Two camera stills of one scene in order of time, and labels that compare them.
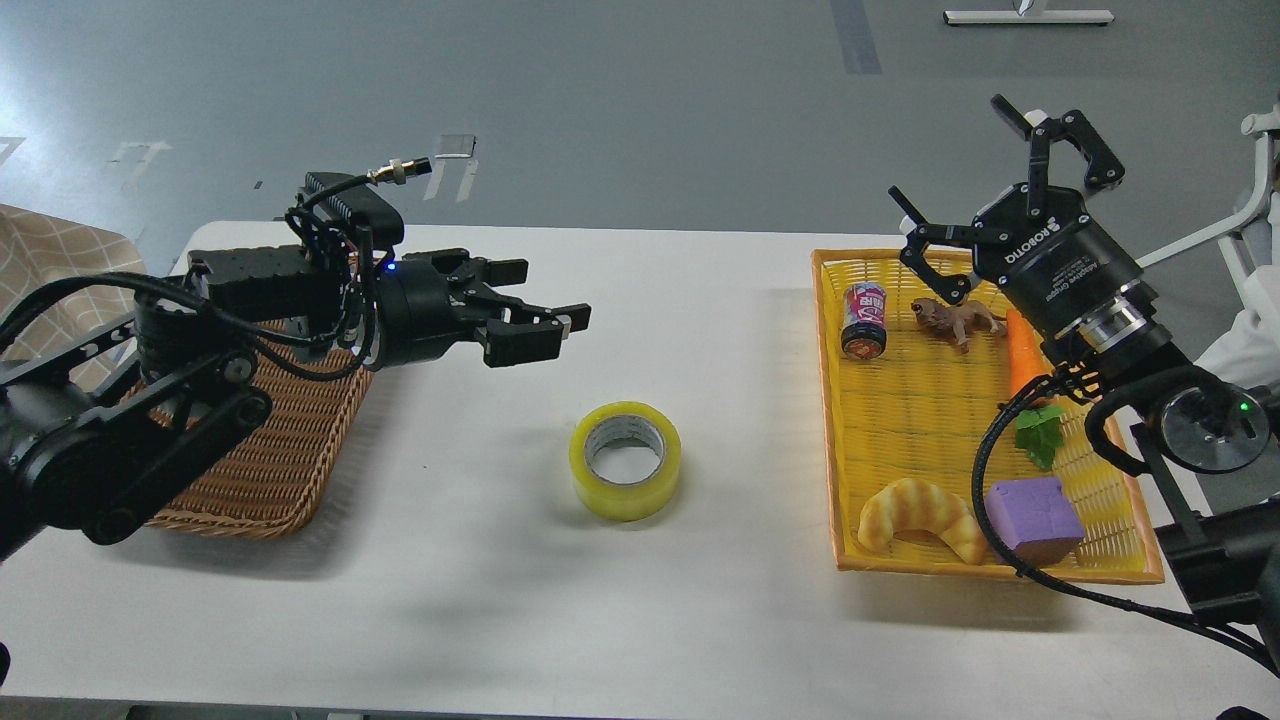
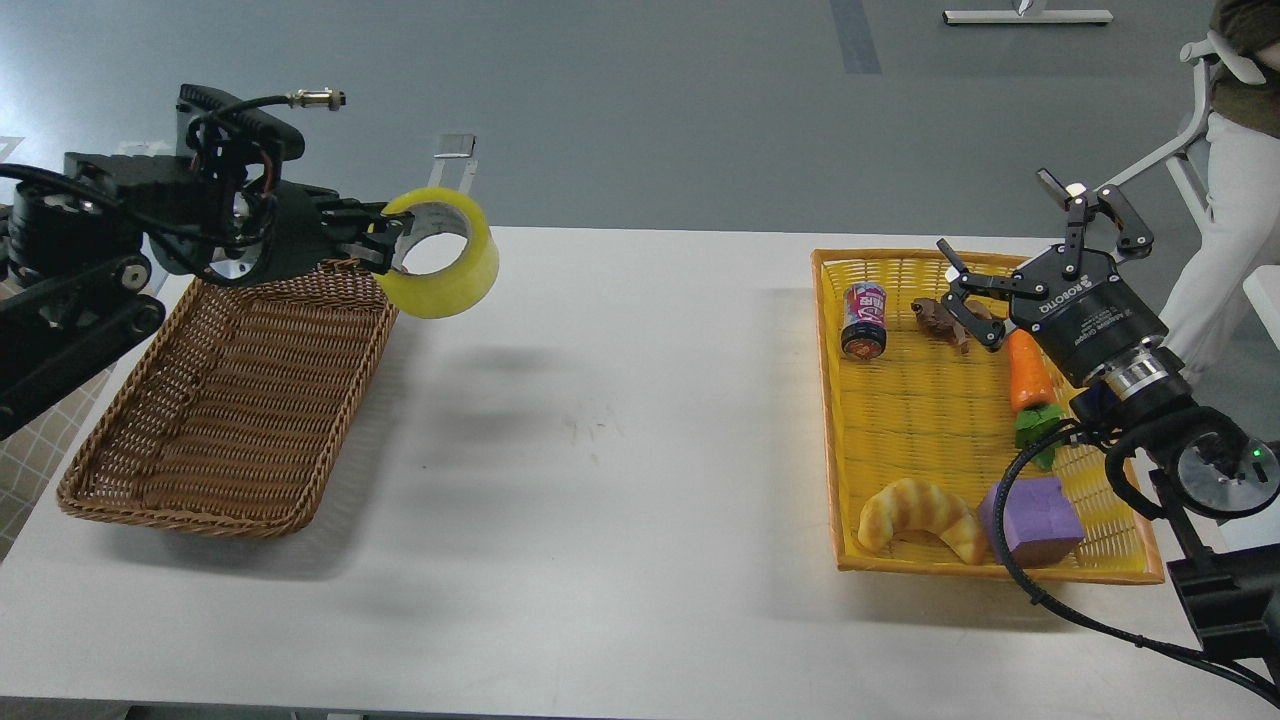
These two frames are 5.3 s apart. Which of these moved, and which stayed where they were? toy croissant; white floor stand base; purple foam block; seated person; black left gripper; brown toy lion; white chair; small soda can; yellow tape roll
Moved: yellow tape roll; black left gripper; white chair; seated person
Stayed: toy croissant; white floor stand base; purple foam block; small soda can; brown toy lion
